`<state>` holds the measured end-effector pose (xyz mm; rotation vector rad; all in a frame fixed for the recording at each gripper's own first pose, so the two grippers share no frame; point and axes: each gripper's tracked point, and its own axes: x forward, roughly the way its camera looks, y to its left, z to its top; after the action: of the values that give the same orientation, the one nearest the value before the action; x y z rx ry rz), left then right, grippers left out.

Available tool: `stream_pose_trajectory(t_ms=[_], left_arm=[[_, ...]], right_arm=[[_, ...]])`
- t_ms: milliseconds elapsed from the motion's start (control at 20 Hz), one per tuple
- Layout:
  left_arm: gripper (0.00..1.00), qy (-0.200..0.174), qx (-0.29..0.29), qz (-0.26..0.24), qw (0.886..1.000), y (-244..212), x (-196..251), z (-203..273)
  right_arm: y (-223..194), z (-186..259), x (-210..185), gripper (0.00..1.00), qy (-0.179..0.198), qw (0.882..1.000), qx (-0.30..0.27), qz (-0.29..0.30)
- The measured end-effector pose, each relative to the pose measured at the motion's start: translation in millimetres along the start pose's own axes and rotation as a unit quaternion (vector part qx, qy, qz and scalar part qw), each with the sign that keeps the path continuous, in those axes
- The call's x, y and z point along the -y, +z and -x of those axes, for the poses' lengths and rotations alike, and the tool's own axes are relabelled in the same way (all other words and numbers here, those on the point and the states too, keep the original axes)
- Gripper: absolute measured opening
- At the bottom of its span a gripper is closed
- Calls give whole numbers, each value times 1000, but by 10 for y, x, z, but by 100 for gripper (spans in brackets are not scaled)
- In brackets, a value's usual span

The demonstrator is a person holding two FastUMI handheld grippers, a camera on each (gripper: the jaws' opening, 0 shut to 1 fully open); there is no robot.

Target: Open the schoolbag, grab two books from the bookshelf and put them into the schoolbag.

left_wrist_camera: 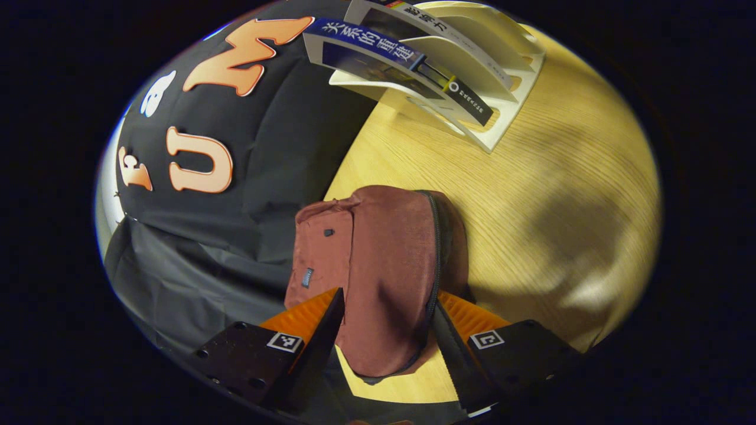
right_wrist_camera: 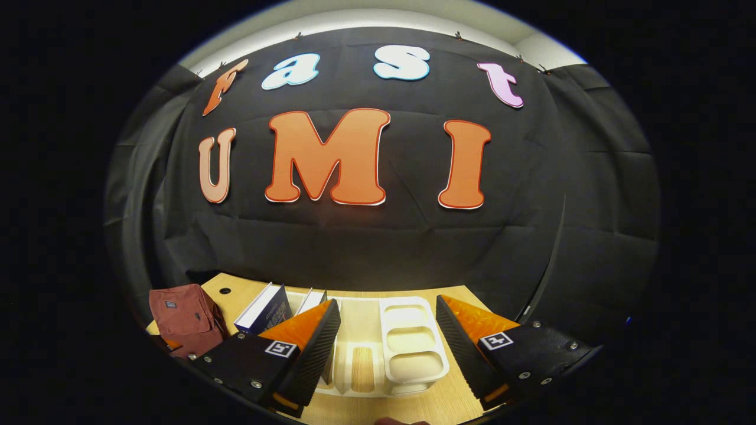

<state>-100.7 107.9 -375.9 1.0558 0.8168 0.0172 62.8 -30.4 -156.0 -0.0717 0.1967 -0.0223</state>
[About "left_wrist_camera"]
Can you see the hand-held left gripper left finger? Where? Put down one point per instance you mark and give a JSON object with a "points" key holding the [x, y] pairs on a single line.
{"points": [[319, 348]]}

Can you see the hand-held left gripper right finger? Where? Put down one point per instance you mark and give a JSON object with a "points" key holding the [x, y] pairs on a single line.
{"points": [[458, 360]]}

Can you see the maroon schoolbag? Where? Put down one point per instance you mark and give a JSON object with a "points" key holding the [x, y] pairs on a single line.
{"points": [[390, 260]]}

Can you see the white bookshelf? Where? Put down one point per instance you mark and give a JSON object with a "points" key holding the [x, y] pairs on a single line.
{"points": [[508, 106]]}

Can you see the blue book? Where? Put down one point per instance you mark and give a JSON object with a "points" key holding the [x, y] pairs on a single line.
{"points": [[378, 50]]}

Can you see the white book with grey picture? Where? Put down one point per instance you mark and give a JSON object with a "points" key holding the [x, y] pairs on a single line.
{"points": [[449, 32]]}

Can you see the black backdrop cloth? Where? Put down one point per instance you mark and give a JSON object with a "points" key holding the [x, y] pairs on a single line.
{"points": [[266, 147]]}

